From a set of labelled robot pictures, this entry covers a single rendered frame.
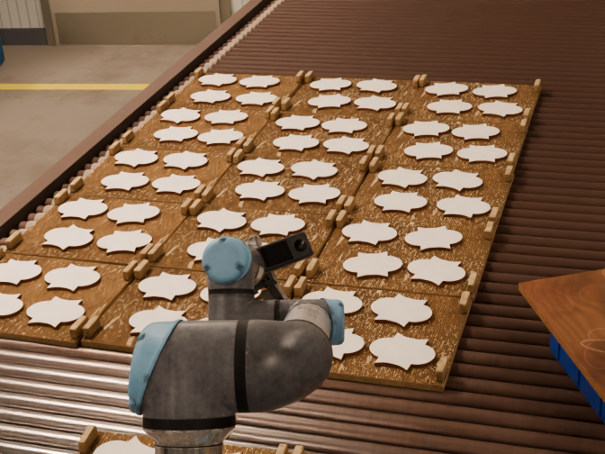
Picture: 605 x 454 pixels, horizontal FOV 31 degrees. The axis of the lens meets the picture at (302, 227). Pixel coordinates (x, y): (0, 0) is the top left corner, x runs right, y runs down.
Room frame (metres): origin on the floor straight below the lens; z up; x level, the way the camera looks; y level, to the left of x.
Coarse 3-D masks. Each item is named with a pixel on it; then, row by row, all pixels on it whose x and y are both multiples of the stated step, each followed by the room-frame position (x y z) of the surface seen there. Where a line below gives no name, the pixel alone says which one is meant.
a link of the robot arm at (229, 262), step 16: (224, 240) 1.55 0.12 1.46; (240, 240) 1.58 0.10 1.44; (208, 256) 1.54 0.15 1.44; (224, 256) 1.53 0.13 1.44; (240, 256) 1.53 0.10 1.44; (256, 256) 1.60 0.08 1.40; (208, 272) 1.52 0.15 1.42; (224, 272) 1.52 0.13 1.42; (240, 272) 1.52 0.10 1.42; (256, 272) 1.59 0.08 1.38; (208, 288) 1.54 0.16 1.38
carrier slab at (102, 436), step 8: (104, 432) 1.77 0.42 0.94; (96, 440) 1.75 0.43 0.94; (104, 440) 1.75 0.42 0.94; (112, 440) 1.75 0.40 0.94; (128, 440) 1.74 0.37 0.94; (144, 440) 1.74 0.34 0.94; (152, 440) 1.74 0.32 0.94; (88, 448) 1.73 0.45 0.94; (96, 448) 1.73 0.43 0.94; (224, 448) 1.70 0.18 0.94; (232, 448) 1.70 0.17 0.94; (240, 448) 1.69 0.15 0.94; (248, 448) 1.69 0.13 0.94; (256, 448) 1.69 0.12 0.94
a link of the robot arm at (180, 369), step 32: (224, 320) 1.19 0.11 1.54; (160, 352) 1.13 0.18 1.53; (192, 352) 1.12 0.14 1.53; (224, 352) 1.12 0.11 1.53; (128, 384) 1.12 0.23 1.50; (160, 384) 1.11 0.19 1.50; (192, 384) 1.10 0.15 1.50; (224, 384) 1.10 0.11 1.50; (160, 416) 1.09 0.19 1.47; (192, 416) 1.08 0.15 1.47; (224, 416) 1.10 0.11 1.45; (160, 448) 1.09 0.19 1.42; (192, 448) 1.08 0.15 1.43
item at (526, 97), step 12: (432, 84) 3.61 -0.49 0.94; (468, 84) 3.58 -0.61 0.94; (480, 84) 3.58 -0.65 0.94; (492, 84) 3.57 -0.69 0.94; (504, 84) 3.56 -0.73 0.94; (420, 96) 3.50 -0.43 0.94; (432, 96) 3.49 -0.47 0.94; (444, 96) 3.48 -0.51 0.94; (456, 96) 3.47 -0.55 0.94; (468, 96) 3.46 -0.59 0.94; (516, 96) 3.43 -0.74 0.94; (528, 96) 3.42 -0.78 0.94; (420, 108) 3.39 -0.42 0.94; (432, 120) 3.29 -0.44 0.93; (444, 120) 3.28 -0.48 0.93; (456, 120) 3.27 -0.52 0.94; (468, 120) 3.26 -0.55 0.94; (480, 120) 3.25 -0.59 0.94; (492, 120) 3.24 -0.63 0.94; (504, 120) 3.24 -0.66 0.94; (516, 120) 3.23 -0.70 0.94; (528, 120) 3.22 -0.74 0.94
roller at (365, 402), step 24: (0, 360) 2.11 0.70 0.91; (24, 360) 2.09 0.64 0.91; (48, 360) 2.08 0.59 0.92; (72, 360) 2.07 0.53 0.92; (96, 360) 2.06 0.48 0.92; (360, 408) 1.83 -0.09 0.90; (384, 408) 1.82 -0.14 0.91; (408, 408) 1.81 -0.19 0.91; (432, 408) 1.80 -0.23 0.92; (456, 408) 1.79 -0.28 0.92; (552, 432) 1.71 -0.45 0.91; (576, 432) 1.70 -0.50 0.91; (600, 432) 1.69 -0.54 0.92
